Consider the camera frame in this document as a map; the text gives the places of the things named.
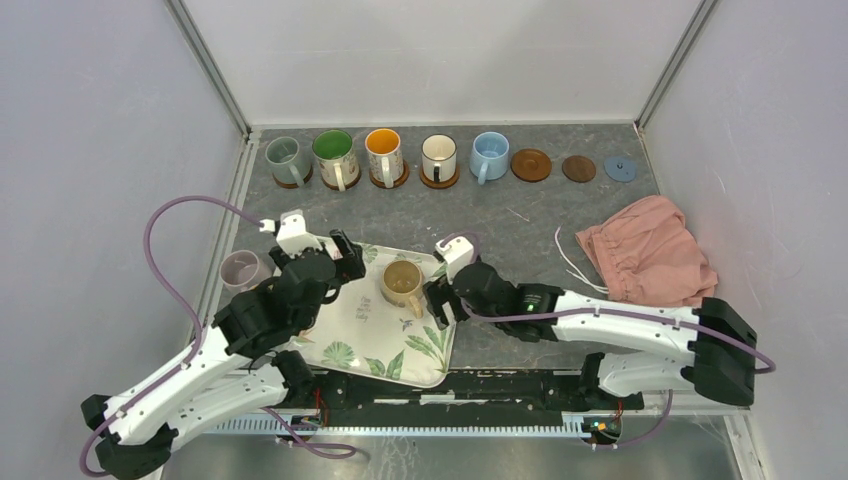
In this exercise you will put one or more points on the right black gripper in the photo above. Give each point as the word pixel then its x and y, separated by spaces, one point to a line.
pixel 436 293

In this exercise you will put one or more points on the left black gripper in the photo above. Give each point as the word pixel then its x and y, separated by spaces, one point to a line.
pixel 351 265

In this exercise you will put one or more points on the beige ceramic mug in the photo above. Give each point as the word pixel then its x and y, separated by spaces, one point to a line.
pixel 402 286

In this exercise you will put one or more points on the leaf patterned serving tray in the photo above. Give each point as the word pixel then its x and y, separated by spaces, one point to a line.
pixel 361 333

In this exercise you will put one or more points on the pink ribbed mug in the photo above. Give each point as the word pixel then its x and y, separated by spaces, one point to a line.
pixel 243 270

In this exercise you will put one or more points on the white mug green inside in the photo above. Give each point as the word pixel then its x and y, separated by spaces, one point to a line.
pixel 336 157

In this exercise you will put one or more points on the grey green ribbed mug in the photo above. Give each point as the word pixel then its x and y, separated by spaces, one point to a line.
pixel 289 165

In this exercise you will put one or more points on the white mug orange inside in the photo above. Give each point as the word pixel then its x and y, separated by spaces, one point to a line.
pixel 384 154

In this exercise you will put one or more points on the cream enamel mug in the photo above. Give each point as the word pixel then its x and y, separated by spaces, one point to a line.
pixel 438 161

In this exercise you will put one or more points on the light blue mug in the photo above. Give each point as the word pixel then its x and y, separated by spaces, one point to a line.
pixel 489 158

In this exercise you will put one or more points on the dark walnut coaster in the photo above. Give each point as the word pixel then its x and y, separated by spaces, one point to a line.
pixel 579 168

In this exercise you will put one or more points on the pink drawstring cloth bag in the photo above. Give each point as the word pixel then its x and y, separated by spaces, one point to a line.
pixel 645 255

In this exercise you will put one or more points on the blue round coaster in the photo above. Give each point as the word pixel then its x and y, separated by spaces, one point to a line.
pixel 620 169

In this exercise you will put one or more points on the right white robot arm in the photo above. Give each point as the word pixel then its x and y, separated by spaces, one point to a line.
pixel 708 349

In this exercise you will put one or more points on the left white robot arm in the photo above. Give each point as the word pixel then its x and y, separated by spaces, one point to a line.
pixel 236 364

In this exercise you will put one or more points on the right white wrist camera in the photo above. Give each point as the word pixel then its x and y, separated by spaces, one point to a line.
pixel 457 253

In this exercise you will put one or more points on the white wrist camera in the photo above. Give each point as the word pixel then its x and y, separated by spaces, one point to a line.
pixel 290 232
pixel 457 253

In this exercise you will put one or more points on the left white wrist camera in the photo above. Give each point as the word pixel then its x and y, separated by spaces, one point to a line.
pixel 290 232

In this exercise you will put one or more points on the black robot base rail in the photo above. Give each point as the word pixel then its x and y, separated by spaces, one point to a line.
pixel 465 398

